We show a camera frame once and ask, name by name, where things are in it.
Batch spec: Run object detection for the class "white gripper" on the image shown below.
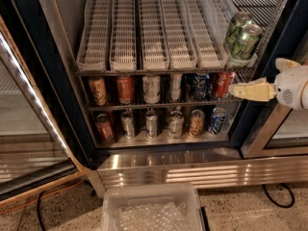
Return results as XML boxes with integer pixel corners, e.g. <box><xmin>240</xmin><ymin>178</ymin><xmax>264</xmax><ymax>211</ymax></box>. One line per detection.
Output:
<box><xmin>228</xmin><ymin>58</ymin><xmax>308</xmax><ymax>110</ymax></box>

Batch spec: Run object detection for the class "green can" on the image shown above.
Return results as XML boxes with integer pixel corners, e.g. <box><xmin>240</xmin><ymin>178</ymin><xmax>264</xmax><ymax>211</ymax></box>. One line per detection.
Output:
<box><xmin>225</xmin><ymin>12</ymin><xmax>252</xmax><ymax>50</ymax></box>
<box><xmin>231</xmin><ymin>24</ymin><xmax>262</xmax><ymax>61</ymax></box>

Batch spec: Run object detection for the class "red can middle shelf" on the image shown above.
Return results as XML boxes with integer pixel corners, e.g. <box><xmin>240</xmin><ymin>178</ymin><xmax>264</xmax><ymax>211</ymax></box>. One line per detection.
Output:
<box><xmin>213</xmin><ymin>72</ymin><xmax>235</xmax><ymax>99</ymax></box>

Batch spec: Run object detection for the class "red can shelf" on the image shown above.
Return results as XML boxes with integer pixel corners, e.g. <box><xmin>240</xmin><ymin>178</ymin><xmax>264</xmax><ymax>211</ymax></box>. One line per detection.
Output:
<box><xmin>95</xmin><ymin>114</ymin><xmax>115</xmax><ymax>141</ymax></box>
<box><xmin>213</xmin><ymin>72</ymin><xmax>235</xmax><ymax>99</ymax></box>

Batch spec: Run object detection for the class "right glass fridge door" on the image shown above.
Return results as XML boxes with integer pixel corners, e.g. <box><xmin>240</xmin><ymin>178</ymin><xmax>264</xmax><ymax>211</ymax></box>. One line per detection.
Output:
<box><xmin>241</xmin><ymin>38</ymin><xmax>308</xmax><ymax>158</ymax></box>

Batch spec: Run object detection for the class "blue can bottom shelf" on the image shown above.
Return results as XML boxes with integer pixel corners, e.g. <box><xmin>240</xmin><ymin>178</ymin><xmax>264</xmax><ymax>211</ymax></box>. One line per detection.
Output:
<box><xmin>208</xmin><ymin>107</ymin><xmax>226</xmax><ymax>134</ymax></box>

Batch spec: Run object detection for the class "blue can shelf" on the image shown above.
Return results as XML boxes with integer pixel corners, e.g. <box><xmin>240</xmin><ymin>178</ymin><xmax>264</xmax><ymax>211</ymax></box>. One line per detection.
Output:
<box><xmin>208</xmin><ymin>107</ymin><xmax>226</xmax><ymax>134</ymax></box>
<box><xmin>189</xmin><ymin>73</ymin><xmax>210</xmax><ymax>101</ymax></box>

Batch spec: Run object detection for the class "blue can middle shelf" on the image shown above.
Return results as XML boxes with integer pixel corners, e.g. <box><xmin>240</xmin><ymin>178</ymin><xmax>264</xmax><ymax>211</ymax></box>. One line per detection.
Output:
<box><xmin>189</xmin><ymin>73</ymin><xmax>210</xmax><ymax>101</ymax></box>

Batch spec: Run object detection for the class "tan can bottom shelf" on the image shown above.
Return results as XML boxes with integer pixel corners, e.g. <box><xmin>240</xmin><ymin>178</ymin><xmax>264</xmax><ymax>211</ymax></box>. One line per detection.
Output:
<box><xmin>189</xmin><ymin>110</ymin><xmax>205</xmax><ymax>137</ymax></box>

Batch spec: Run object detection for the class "tan can shelf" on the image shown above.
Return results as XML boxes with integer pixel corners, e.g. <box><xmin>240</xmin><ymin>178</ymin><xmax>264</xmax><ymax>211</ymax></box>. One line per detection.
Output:
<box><xmin>189</xmin><ymin>110</ymin><xmax>205</xmax><ymax>137</ymax></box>
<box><xmin>89</xmin><ymin>77</ymin><xmax>107</xmax><ymax>106</ymax></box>

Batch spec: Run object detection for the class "white can bottom shelf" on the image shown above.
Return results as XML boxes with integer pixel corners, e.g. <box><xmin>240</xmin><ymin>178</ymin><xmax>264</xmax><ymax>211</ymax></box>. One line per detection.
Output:
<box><xmin>167</xmin><ymin>111</ymin><xmax>184</xmax><ymax>139</ymax></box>

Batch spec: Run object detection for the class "silver can shelf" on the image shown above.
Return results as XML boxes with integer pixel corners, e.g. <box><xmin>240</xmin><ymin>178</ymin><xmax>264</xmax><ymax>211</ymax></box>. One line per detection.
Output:
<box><xmin>145</xmin><ymin>110</ymin><xmax>158</xmax><ymax>139</ymax></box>
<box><xmin>121</xmin><ymin>111</ymin><xmax>135</xmax><ymax>140</ymax></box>

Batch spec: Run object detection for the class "steel fridge cabinet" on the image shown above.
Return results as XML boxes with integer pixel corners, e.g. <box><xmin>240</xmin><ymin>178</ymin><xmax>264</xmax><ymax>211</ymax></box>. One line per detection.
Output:
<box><xmin>0</xmin><ymin>0</ymin><xmax>308</xmax><ymax>199</ymax></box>

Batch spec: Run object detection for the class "orange can middle shelf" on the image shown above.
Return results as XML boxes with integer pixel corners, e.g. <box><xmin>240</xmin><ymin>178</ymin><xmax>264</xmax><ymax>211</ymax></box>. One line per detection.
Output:
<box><xmin>116</xmin><ymin>76</ymin><xmax>134</xmax><ymax>104</ymax></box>

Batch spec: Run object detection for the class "tan can middle shelf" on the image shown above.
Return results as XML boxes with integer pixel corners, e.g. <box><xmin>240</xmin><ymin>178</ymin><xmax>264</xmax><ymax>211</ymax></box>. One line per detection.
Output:
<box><xmin>89</xmin><ymin>77</ymin><xmax>107</xmax><ymax>106</ymax></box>

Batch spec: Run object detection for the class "red can bottom shelf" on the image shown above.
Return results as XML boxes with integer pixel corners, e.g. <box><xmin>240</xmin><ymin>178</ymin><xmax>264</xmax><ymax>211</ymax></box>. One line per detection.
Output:
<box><xmin>95</xmin><ymin>114</ymin><xmax>115</xmax><ymax>141</ymax></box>

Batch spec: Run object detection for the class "open glass fridge door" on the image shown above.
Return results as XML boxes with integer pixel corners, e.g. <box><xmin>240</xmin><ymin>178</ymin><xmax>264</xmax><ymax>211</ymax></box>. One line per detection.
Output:
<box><xmin>0</xmin><ymin>16</ymin><xmax>90</xmax><ymax>206</ymax></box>

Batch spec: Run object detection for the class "bubble wrap sheet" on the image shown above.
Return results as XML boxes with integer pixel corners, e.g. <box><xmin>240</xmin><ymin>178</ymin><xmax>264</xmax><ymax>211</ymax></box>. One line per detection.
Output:
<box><xmin>114</xmin><ymin>202</ymin><xmax>191</xmax><ymax>231</ymax></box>

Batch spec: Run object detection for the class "clear plastic bin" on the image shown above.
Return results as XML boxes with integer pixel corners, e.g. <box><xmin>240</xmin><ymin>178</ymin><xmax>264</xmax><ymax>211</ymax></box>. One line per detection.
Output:
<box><xmin>101</xmin><ymin>183</ymin><xmax>210</xmax><ymax>231</ymax></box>

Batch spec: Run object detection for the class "black cable right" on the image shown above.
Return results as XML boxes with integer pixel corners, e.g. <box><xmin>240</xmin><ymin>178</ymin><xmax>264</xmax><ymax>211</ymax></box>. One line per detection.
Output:
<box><xmin>262</xmin><ymin>182</ymin><xmax>296</xmax><ymax>209</ymax></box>

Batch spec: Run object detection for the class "black cable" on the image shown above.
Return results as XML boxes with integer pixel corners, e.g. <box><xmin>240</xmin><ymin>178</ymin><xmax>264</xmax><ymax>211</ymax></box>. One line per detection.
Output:
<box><xmin>262</xmin><ymin>182</ymin><xmax>296</xmax><ymax>209</ymax></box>
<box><xmin>36</xmin><ymin>190</ymin><xmax>49</xmax><ymax>231</ymax></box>

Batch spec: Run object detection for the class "top wire shelf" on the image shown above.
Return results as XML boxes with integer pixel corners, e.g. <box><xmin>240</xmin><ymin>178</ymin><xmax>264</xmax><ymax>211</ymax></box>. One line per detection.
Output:
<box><xmin>76</xmin><ymin>0</ymin><xmax>280</xmax><ymax>77</ymax></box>

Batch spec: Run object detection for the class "wire shelf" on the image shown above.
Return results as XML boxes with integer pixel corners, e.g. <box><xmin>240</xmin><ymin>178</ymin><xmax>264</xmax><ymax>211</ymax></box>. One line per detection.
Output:
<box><xmin>88</xmin><ymin>73</ymin><xmax>241</xmax><ymax>112</ymax></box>
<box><xmin>76</xmin><ymin>0</ymin><xmax>280</xmax><ymax>77</ymax></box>

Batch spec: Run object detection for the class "middle wire shelf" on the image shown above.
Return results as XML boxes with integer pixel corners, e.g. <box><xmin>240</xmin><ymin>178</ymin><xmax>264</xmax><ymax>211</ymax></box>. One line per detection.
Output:
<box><xmin>88</xmin><ymin>73</ymin><xmax>241</xmax><ymax>112</ymax></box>

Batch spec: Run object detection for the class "orange cable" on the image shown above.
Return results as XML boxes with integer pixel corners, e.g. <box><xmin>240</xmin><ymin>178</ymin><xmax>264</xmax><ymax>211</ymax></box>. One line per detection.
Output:
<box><xmin>0</xmin><ymin>179</ymin><xmax>85</xmax><ymax>216</ymax></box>

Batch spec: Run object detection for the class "black cable left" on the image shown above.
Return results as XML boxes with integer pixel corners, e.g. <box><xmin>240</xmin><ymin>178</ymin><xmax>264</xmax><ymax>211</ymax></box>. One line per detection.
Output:
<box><xmin>36</xmin><ymin>190</ymin><xmax>49</xmax><ymax>231</ymax></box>

